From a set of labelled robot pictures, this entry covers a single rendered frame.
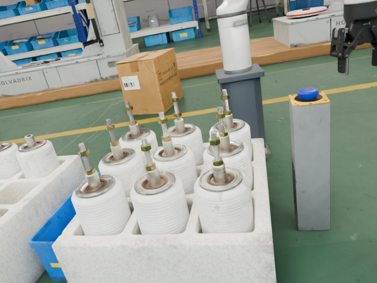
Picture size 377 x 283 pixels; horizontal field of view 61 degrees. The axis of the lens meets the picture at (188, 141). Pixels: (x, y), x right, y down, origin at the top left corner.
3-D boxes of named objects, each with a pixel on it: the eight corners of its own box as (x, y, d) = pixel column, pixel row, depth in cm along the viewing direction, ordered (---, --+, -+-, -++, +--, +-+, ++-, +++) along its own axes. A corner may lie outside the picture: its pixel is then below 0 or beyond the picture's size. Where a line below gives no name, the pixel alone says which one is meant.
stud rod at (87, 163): (94, 181, 58) (81, 145, 55) (90, 181, 59) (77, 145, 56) (97, 178, 59) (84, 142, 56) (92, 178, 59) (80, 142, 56)
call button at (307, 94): (296, 97, 67) (296, 88, 66) (316, 95, 66) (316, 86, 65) (299, 104, 64) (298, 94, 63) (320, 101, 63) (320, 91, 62)
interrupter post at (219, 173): (211, 183, 54) (208, 167, 52) (217, 176, 56) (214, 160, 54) (224, 185, 53) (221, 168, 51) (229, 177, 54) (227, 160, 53)
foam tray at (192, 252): (140, 200, 99) (125, 149, 92) (268, 194, 90) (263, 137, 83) (81, 314, 64) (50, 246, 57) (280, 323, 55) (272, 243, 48)
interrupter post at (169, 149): (178, 152, 67) (175, 138, 66) (170, 157, 66) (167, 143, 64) (170, 150, 69) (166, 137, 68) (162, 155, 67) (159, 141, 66)
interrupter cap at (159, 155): (194, 149, 67) (194, 146, 67) (171, 165, 62) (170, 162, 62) (169, 144, 72) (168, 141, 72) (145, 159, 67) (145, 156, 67)
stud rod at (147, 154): (157, 175, 56) (147, 136, 53) (154, 178, 56) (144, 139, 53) (152, 174, 57) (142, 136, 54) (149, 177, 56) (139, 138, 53)
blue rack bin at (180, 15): (171, 23, 532) (169, 9, 524) (194, 18, 528) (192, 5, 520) (169, 25, 486) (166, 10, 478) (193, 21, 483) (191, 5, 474)
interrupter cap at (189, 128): (188, 123, 82) (188, 121, 82) (201, 131, 76) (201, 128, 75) (161, 132, 80) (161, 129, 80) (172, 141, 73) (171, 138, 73)
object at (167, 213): (205, 246, 66) (189, 170, 59) (187, 283, 58) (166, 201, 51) (164, 239, 70) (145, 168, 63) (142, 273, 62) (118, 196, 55)
